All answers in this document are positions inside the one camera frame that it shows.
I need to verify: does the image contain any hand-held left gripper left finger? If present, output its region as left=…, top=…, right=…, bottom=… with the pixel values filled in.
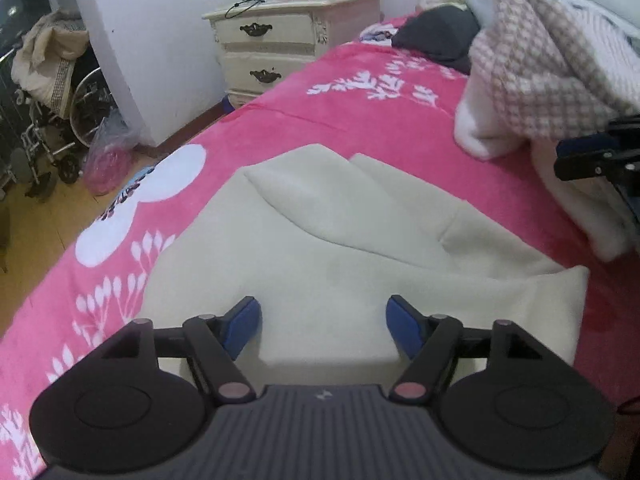
left=100, top=296, right=263, bottom=405

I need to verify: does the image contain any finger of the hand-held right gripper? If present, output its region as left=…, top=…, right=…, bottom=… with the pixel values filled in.
left=555, top=116, right=640, bottom=160
left=553, top=150, right=640, bottom=182

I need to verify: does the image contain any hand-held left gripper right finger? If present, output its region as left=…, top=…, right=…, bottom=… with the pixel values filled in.
left=386, top=295, right=546, bottom=403

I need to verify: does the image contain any cream zip jacket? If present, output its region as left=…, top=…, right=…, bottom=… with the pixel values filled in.
left=137, top=144, right=591, bottom=391

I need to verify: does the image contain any checked cream garment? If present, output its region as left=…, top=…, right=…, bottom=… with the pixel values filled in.
left=454, top=0, right=640, bottom=261

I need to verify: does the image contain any dark grey cloth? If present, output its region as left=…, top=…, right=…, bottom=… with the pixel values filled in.
left=391, top=6, right=483, bottom=73

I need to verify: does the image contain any pink plastic bag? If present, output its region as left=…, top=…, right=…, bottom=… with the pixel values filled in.
left=82, top=110, right=141, bottom=196

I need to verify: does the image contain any pink floral blanket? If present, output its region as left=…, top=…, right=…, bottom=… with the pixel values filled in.
left=0, top=15, right=640, bottom=480

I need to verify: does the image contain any wheelchair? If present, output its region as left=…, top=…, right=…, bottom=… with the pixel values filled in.
left=0, top=45, right=118, bottom=201

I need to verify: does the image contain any cream nightstand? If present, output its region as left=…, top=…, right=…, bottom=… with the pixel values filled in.
left=202, top=0, right=385, bottom=108

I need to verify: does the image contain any pile of cream coats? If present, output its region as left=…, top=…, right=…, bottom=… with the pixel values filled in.
left=11, top=9, right=91, bottom=116

